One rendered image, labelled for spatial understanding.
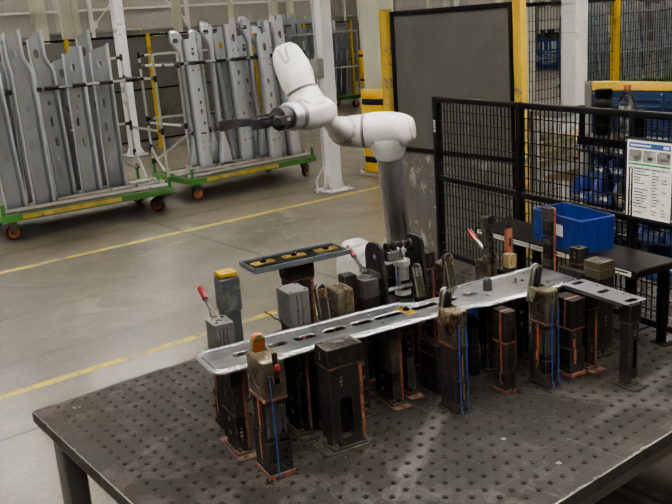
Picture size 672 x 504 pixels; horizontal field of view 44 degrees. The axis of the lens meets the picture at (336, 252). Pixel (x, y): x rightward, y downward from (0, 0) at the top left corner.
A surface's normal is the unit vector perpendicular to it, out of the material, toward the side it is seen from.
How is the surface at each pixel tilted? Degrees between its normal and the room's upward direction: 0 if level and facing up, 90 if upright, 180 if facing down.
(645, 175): 90
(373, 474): 0
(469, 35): 89
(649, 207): 90
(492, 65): 90
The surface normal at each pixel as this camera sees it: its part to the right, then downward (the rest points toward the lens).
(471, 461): -0.07, -0.96
